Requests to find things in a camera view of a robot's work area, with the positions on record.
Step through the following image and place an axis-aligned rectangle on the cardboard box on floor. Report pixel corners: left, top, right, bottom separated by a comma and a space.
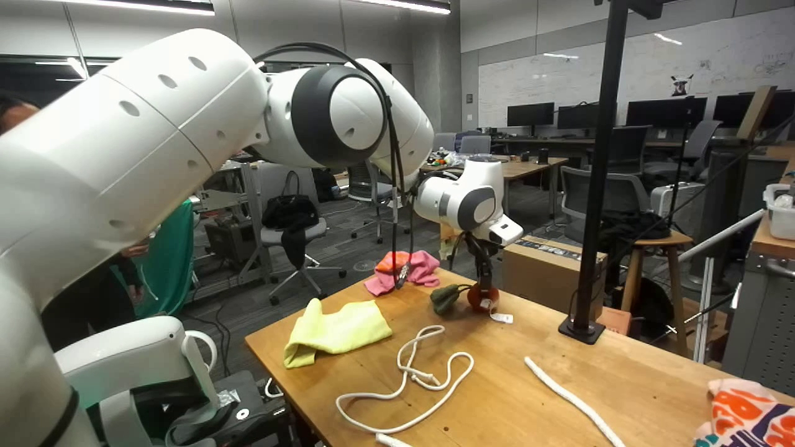
493, 236, 582, 312

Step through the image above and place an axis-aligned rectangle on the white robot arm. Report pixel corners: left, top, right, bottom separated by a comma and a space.
0, 31, 522, 447

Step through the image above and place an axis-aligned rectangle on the green cloth cover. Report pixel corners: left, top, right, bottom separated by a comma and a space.
134, 202, 193, 319

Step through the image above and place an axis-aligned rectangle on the wooden stool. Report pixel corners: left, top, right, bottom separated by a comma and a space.
620, 232, 693, 356

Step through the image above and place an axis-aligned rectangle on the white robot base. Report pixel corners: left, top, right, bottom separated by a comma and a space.
46, 312, 292, 447

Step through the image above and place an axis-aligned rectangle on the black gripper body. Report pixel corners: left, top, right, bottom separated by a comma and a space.
465, 232, 500, 278

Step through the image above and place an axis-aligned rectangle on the white plastic bin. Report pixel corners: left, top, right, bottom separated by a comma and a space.
763, 185, 795, 240

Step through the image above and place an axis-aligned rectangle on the wooden desk background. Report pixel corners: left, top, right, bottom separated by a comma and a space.
503, 156, 565, 219

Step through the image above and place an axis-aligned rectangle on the dark green sock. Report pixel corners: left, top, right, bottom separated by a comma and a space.
429, 284, 467, 315

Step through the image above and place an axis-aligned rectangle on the thin white cord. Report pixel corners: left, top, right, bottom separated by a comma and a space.
332, 324, 476, 447

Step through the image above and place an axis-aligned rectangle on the pink orange cloth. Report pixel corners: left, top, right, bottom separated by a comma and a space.
364, 252, 439, 296

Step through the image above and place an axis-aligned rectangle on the black camera pole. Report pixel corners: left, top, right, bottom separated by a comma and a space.
558, 0, 665, 346

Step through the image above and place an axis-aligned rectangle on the yellow-green cloth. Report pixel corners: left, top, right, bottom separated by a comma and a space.
282, 298, 393, 367

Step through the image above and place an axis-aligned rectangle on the red plush ball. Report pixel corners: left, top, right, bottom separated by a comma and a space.
467, 284, 500, 312

